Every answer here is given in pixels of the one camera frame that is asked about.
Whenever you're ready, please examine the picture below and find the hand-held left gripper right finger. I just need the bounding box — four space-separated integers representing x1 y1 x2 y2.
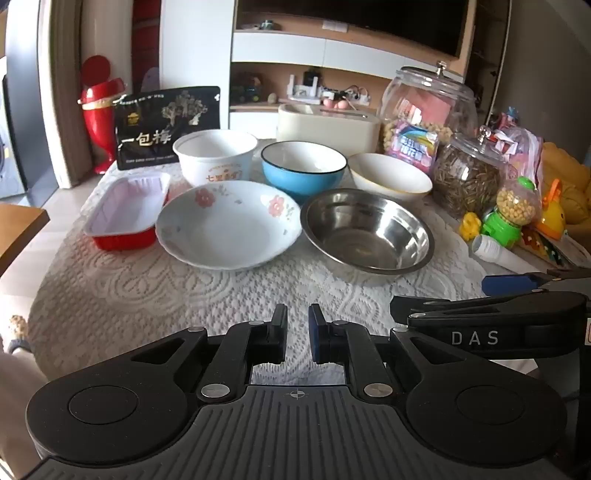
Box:
308 304 467 400

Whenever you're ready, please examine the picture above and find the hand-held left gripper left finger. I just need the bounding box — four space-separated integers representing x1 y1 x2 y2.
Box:
122 304 289 402

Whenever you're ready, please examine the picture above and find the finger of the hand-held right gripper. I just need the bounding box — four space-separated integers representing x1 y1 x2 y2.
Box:
390 292 587 326
481 270 591 296

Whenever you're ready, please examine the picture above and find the white paper bowl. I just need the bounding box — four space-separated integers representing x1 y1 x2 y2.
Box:
173 130 258 188

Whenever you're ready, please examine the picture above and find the white tube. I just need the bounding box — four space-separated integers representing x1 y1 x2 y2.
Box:
470 234 541 273

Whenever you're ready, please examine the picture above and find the small yellow duck toy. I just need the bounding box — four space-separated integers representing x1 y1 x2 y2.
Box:
459 212 483 241

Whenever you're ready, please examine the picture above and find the colourful flat box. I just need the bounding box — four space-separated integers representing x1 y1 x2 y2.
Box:
517 226 591 271

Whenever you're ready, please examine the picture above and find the green gumball toy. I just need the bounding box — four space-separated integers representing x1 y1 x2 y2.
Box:
480 176 542 245

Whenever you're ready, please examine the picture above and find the orange duck toy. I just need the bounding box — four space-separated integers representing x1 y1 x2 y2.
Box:
533 179 580 241

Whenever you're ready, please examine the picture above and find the stainless steel bowl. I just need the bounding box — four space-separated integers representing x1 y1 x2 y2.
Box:
300 188 435 275

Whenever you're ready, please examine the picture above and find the small glass jar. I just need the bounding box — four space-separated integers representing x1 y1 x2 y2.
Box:
433 126 509 220

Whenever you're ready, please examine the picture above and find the white floral plate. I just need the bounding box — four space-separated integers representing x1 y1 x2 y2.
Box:
156 180 302 271

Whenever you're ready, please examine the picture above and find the yellow plush toy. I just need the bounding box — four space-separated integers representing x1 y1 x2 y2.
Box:
538 142 591 227

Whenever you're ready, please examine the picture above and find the white gold-rimmed bowl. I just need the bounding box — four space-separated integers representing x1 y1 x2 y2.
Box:
347 152 433 201

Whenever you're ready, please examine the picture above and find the pink snack bag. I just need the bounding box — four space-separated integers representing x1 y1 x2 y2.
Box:
489 108 544 185

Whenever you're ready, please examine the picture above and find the white lace tablecloth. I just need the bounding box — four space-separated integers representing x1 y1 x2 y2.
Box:
28 136 550 384

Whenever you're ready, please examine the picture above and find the blue bowl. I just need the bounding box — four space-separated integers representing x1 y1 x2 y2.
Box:
261 141 348 204

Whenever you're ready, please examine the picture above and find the pastel candy packet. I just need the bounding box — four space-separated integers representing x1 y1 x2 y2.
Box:
385 121 440 175

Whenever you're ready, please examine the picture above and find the large glass jar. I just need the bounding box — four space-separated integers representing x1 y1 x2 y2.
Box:
379 61 478 160

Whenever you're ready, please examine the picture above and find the cream rectangular container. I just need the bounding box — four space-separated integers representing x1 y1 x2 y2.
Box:
276 103 382 158

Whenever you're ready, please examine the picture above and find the white power strip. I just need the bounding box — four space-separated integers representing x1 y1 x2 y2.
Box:
321 84 371 104

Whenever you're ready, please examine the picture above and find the white router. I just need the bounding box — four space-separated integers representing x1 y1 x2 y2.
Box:
286 74 323 101

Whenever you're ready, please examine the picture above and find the toy car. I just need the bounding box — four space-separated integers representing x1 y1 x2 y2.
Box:
232 74 265 103

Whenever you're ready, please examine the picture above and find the black snack bag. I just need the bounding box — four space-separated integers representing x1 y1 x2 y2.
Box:
115 86 221 171

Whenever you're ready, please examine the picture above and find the plush slipper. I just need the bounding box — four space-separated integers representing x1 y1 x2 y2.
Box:
7 315 31 354

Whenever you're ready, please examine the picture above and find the white wooden television cabinet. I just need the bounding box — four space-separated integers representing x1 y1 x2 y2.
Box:
228 0 511 139

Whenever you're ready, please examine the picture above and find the red vase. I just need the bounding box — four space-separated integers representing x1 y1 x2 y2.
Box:
78 55 127 175

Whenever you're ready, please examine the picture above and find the wooden side table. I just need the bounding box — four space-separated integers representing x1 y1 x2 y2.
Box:
0 203 50 278

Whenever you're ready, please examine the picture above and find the black television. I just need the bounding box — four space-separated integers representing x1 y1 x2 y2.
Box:
238 0 467 58

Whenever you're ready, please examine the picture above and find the washing machine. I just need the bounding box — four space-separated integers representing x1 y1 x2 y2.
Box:
0 58 28 199

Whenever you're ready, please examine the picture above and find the white door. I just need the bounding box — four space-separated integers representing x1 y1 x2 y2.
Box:
4 0 139 190

